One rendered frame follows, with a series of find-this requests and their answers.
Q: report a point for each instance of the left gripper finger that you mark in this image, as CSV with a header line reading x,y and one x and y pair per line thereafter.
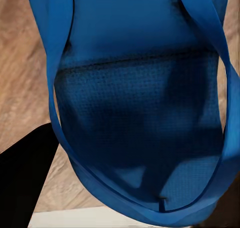
x,y
23,171

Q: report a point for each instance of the sandal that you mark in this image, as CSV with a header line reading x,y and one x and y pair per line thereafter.
x,y
137,94

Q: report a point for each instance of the nightstand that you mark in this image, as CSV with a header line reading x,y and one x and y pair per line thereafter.
x,y
227,211

